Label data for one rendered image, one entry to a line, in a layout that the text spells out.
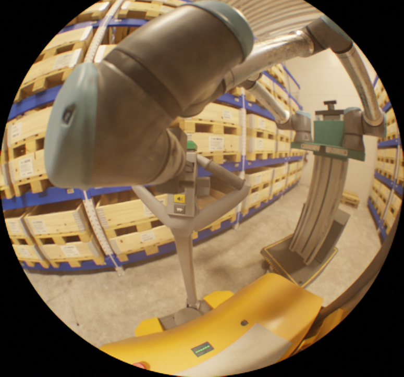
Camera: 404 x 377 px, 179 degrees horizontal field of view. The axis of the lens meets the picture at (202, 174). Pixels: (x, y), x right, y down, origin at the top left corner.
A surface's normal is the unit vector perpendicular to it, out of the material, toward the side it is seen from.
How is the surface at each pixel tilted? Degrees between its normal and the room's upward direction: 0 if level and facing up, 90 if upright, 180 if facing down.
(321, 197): 90
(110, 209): 90
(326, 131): 90
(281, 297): 0
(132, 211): 90
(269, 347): 0
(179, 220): 72
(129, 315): 0
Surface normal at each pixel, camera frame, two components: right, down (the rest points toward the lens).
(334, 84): -0.84, 0.15
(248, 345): 0.00, -0.97
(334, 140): -0.97, 0.07
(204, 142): 0.54, 0.21
